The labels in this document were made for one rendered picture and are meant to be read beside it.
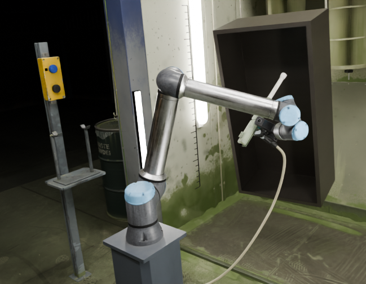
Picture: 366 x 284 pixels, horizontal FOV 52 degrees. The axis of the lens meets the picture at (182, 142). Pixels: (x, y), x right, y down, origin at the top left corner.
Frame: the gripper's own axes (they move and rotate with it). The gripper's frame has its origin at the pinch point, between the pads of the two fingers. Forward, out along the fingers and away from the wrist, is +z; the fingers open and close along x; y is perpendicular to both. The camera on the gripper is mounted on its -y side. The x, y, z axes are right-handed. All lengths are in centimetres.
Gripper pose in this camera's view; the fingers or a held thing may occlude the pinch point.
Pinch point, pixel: (255, 128)
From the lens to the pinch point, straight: 214.9
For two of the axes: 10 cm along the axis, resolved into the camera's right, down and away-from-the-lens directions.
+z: -3.8, -0.3, 9.2
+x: 5.1, -8.4, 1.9
